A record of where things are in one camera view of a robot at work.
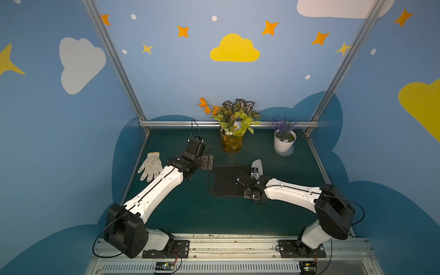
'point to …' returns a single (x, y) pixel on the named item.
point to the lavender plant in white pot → (284, 137)
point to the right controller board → (308, 267)
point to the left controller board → (164, 267)
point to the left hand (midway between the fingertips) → (202, 156)
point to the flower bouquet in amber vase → (235, 119)
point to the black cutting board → (222, 182)
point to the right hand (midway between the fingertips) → (252, 189)
